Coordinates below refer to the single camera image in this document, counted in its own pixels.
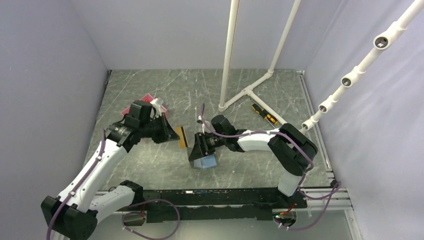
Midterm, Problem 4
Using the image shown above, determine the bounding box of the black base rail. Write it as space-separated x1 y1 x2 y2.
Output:
109 180 308 223

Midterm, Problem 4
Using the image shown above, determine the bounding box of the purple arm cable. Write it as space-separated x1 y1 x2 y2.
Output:
46 128 181 240
198 103 342 232

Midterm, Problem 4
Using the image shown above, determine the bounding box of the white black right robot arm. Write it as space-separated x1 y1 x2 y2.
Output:
187 115 318 208

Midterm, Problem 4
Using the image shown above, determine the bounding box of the grey leather card holder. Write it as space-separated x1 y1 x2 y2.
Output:
187 147 219 170

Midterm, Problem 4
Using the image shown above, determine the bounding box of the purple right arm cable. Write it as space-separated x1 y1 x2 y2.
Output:
198 103 342 232

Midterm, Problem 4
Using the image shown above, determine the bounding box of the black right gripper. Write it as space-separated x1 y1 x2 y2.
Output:
188 132 227 162

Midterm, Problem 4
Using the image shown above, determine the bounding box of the orange credit card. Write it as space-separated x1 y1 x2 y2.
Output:
175 126 188 149

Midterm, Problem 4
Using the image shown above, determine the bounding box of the yellow black screwdriver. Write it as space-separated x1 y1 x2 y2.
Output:
250 98 282 132

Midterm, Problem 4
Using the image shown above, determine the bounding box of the white PVC pipe frame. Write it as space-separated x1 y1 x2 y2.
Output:
218 0 317 121

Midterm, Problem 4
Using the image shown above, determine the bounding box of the aluminium extrusion frame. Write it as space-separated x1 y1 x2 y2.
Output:
52 71 365 240

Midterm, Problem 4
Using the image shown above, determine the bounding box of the white pipe with camera sockets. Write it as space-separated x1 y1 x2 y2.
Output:
300 0 424 134

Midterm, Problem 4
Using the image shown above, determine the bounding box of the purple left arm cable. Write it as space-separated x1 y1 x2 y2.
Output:
46 128 181 240

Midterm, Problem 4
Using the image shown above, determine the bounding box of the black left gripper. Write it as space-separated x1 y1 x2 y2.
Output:
139 112 180 144

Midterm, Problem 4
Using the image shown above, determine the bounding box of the pink plastic box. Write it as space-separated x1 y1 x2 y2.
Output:
139 93 169 120

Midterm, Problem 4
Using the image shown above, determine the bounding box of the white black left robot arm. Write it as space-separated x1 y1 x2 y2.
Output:
41 98 179 240

